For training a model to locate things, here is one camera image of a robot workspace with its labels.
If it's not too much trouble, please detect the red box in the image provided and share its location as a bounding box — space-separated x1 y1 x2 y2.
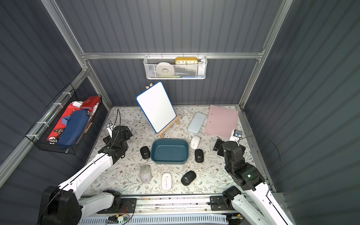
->
47 96 101 147

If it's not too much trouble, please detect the light blue pencil case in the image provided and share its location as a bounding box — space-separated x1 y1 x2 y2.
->
187 112 206 135

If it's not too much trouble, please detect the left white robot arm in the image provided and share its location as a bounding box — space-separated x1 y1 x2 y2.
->
37 126 133 225

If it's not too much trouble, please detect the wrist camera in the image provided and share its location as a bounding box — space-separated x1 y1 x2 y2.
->
229 129 243 142
106 122 114 138

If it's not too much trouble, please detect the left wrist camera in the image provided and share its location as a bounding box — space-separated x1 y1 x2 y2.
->
106 122 114 138

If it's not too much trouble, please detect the black wire wall basket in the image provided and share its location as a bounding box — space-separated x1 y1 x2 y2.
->
26 86 102 155

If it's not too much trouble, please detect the white tape roll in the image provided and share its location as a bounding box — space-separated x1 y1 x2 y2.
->
155 62 174 76

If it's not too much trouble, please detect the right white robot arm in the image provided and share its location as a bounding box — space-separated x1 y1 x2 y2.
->
209 139 293 225

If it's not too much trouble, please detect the floral table mat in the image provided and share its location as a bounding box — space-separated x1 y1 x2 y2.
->
84 106 234 196

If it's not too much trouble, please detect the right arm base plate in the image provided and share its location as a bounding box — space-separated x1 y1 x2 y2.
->
208 195 247 211

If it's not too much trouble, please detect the white slim computer mouse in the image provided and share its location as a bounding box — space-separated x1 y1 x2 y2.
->
161 172 172 190

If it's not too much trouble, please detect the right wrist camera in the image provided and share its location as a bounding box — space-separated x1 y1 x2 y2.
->
229 129 243 142

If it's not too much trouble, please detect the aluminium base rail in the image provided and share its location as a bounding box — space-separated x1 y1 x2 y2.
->
84 193 285 216

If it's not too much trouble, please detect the navy blue pouch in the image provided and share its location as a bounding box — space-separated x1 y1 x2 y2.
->
58 109 90 149

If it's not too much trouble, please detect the yellow clock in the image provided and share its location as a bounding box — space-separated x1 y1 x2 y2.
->
175 56 198 65

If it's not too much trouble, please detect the teal plastic storage box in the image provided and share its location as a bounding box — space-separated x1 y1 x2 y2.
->
151 139 189 165

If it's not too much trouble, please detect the light grey computer mouse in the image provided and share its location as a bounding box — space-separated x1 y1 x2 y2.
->
140 165 152 183

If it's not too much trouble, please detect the pink folder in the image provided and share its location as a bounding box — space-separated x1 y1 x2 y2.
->
205 105 238 139

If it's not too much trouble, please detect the white board blue frame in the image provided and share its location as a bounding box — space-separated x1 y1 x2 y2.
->
135 81 178 134

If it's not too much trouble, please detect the white wire wall basket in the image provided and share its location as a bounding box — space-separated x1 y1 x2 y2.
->
143 54 208 80

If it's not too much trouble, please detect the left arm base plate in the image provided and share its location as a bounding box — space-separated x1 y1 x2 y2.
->
106 198 137 213

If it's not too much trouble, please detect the black computer mouse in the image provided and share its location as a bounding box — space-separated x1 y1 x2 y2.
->
181 171 197 186
195 149 204 163
140 146 151 159

